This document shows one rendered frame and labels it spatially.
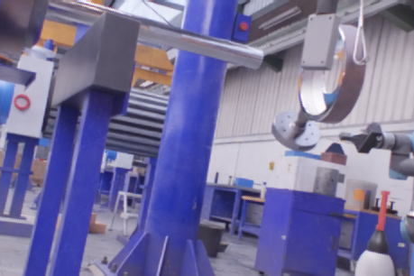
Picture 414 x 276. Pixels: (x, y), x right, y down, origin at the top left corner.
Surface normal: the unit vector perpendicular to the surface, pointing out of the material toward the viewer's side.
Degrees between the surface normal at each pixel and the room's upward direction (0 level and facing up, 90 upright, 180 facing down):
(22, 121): 90
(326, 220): 90
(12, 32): 141
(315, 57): 90
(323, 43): 90
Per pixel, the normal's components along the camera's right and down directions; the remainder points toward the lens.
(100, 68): 0.33, -0.02
